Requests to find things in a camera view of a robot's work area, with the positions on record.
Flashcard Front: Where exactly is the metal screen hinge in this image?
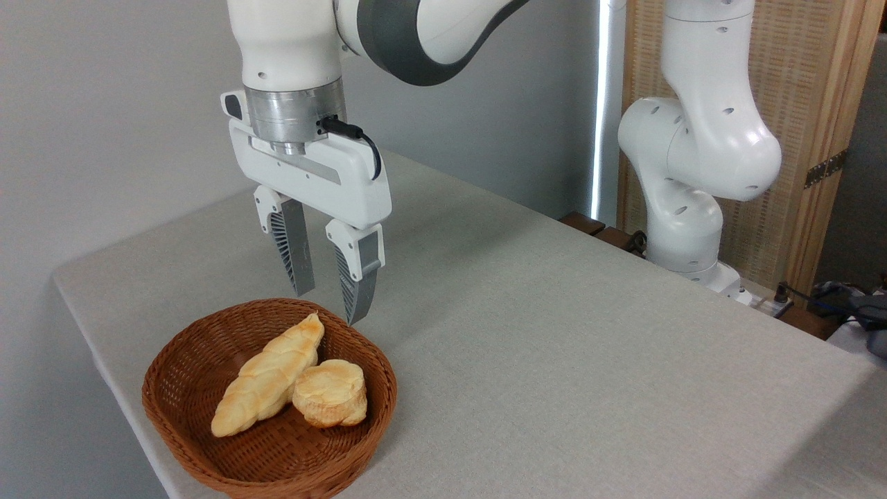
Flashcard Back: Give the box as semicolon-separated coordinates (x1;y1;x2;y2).
804;149;848;189

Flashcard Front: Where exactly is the brown wicker basket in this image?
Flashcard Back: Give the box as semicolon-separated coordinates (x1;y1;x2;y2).
142;298;398;499

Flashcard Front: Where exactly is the brown wooden block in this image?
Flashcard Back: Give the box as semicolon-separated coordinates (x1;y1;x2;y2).
778;305;843;341
595;226;642;254
559;211;606;236

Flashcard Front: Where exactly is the dark cable bundle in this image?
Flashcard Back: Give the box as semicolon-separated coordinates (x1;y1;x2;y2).
787;277;887;359

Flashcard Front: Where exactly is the round bread bun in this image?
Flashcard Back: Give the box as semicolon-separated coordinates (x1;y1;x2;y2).
292;359;368;428

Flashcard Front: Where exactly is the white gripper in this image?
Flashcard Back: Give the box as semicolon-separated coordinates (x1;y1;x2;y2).
221;89;393;326

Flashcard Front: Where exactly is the white power strip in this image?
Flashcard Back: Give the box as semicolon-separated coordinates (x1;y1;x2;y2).
733;287;795;320

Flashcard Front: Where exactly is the long braided bread loaf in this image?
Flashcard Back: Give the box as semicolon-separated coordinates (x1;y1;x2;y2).
211;313;325;438

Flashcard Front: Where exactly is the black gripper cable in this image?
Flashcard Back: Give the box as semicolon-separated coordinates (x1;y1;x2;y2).
319;115;383;182

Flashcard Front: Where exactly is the wooden woven folding screen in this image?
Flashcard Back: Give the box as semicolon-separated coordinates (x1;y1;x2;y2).
617;0;887;300

